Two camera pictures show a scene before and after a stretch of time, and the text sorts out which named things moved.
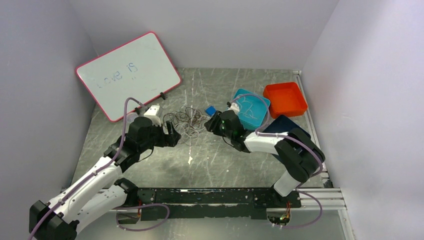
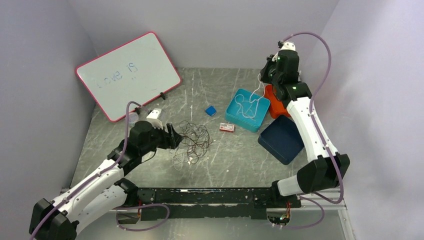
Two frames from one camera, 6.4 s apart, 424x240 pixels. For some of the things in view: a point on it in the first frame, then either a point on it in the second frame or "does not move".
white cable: (190, 131) to (178, 158)
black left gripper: (167, 139) does not move
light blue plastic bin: (253, 109) does not move
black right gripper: (211, 125) to (270, 62)
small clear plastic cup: (131, 117) does not move
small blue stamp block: (211, 110) does not move
